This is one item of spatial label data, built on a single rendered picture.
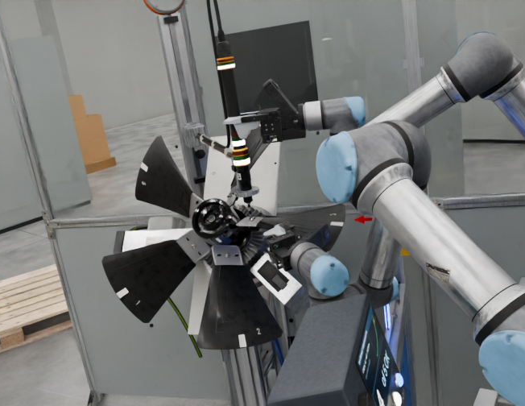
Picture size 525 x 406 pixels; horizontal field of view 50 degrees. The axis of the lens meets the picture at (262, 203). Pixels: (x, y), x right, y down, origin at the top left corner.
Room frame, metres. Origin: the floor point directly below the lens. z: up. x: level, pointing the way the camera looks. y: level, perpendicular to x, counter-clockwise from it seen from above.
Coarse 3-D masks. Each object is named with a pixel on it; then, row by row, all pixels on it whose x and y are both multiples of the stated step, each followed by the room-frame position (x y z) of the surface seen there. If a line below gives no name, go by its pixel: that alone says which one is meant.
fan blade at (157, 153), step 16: (160, 144) 1.71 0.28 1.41; (144, 160) 1.74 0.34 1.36; (160, 160) 1.69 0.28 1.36; (144, 176) 1.73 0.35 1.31; (160, 176) 1.68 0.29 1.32; (176, 176) 1.64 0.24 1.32; (144, 192) 1.73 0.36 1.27; (160, 192) 1.69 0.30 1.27; (176, 192) 1.64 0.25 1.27; (176, 208) 1.65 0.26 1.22
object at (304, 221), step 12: (276, 216) 1.51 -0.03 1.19; (288, 216) 1.50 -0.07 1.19; (300, 216) 1.49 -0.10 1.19; (312, 216) 1.48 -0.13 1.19; (324, 216) 1.46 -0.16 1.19; (336, 216) 1.45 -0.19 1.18; (264, 228) 1.43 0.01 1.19; (300, 228) 1.41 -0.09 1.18; (312, 228) 1.40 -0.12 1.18; (336, 228) 1.39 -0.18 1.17; (336, 240) 1.35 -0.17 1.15
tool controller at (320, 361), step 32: (320, 320) 0.80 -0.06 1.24; (352, 320) 0.76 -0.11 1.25; (288, 352) 0.74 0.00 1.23; (320, 352) 0.70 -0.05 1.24; (352, 352) 0.67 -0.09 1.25; (384, 352) 0.79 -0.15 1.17; (288, 384) 0.65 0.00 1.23; (320, 384) 0.62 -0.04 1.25; (352, 384) 0.62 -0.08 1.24; (384, 384) 0.72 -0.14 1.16
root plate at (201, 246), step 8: (192, 232) 1.52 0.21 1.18; (176, 240) 1.52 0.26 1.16; (184, 240) 1.52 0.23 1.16; (192, 240) 1.52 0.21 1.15; (200, 240) 1.53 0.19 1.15; (184, 248) 1.52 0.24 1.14; (200, 248) 1.53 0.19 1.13; (208, 248) 1.53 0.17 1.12; (192, 256) 1.53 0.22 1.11; (200, 256) 1.53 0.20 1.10
